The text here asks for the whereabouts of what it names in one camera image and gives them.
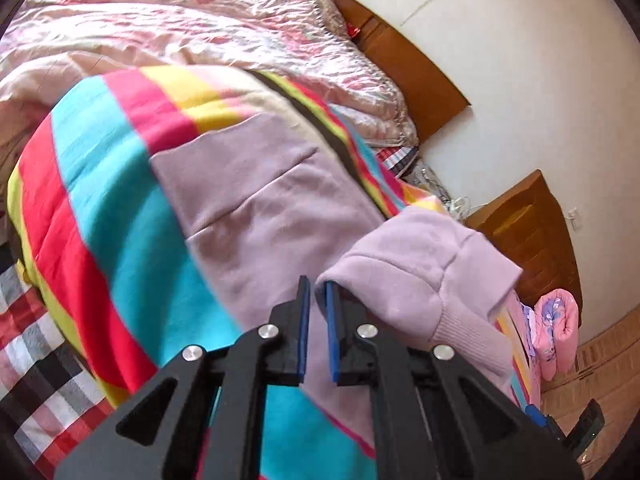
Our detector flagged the cluttered nightstand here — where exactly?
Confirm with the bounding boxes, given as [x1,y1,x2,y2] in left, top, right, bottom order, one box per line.
[405,157,481,221]

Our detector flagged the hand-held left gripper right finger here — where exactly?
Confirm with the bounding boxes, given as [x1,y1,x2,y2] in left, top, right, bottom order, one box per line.
[324,281,585,480]

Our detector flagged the lilac fleece pants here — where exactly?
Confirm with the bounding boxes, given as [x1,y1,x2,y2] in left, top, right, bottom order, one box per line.
[149,112,524,461]

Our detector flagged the rainbow striped blanket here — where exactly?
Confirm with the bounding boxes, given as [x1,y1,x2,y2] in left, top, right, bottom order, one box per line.
[7,64,533,480]

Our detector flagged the red black plaid bed sheet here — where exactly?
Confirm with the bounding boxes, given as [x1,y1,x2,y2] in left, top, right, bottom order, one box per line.
[0,255,118,478]

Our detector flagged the wide wooden headboard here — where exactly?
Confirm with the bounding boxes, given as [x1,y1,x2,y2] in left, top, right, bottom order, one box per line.
[290,0,472,143]

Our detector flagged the pink floral satin quilt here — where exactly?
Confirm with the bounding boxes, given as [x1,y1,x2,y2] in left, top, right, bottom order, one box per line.
[0,0,420,181]

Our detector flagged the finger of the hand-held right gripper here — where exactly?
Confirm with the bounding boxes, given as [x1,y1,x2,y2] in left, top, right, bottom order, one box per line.
[525,405,556,431]

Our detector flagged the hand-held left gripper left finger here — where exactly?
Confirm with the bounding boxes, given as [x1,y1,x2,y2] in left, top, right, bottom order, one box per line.
[54,275,312,480]

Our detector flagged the narrow wooden headboard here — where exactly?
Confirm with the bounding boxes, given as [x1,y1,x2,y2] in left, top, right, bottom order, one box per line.
[465,169,583,341]

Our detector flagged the pink duvet with purple flowers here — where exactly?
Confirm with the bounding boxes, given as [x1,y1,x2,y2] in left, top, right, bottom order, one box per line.
[520,287,581,383]

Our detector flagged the white power strip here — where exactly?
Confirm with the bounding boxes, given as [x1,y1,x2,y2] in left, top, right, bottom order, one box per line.
[440,195,471,218]

